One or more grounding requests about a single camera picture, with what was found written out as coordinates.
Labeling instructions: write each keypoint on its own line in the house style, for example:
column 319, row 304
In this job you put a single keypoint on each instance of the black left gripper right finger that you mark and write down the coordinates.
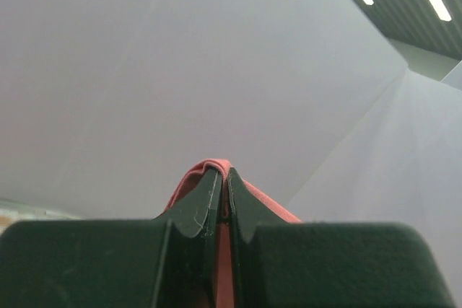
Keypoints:
column 352, row 264

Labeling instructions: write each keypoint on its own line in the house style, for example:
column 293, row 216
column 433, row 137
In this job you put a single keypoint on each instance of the floral tablecloth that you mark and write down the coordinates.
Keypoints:
column 12, row 212

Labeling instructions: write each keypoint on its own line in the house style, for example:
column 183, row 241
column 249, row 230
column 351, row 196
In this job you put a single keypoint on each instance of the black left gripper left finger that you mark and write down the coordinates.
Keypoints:
column 81, row 263

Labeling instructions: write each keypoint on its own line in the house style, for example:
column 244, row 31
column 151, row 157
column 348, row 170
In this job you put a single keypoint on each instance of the pink t-shirt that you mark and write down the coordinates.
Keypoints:
column 200, row 263

